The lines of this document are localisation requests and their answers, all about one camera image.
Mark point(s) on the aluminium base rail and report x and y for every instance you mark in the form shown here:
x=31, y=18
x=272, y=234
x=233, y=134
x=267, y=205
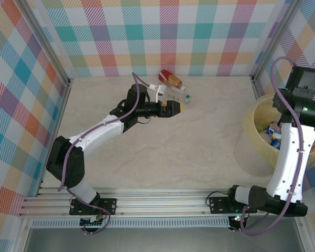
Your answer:
x=160, y=202

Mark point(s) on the black mount plate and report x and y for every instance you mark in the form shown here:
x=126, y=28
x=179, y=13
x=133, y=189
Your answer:
x=109, y=206
x=218, y=206

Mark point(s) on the left black mount plate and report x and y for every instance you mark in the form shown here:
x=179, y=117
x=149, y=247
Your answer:
x=109, y=206

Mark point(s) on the blue yellow white label bottle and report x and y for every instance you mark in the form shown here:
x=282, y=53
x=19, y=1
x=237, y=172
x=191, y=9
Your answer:
x=274, y=131

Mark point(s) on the right aluminium frame post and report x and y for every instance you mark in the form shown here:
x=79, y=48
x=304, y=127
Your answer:
x=275, y=39

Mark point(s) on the yellow round bin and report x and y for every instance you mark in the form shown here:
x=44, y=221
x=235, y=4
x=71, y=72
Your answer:
x=262, y=155

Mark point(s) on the right black mount plate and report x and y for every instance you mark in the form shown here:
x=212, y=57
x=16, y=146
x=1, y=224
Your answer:
x=218, y=206

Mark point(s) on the right control board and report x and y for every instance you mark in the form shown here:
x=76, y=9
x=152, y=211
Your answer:
x=239, y=221

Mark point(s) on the control board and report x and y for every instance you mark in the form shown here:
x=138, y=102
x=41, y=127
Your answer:
x=239, y=221
x=92, y=223

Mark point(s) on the blue label water bottle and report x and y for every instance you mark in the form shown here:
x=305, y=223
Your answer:
x=275, y=144

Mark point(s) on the amber tea bottle red label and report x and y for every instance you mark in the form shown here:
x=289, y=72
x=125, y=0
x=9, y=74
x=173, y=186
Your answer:
x=169, y=78

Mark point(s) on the green label plastic bottle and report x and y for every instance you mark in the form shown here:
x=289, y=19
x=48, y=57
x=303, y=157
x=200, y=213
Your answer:
x=261, y=126

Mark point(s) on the left aluminium frame post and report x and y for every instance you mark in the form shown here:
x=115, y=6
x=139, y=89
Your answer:
x=51, y=42

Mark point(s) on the aluminium frame post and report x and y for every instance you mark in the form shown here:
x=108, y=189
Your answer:
x=275, y=39
x=51, y=42

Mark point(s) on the left control board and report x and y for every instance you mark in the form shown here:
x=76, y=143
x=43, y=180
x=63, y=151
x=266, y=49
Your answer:
x=92, y=223

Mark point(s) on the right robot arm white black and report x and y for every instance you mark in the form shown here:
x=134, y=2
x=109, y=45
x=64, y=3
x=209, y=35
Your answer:
x=288, y=162

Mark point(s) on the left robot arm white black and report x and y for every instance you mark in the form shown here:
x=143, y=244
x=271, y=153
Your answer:
x=94, y=132

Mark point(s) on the clear bottle green cap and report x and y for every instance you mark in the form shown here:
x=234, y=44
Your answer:
x=178, y=96

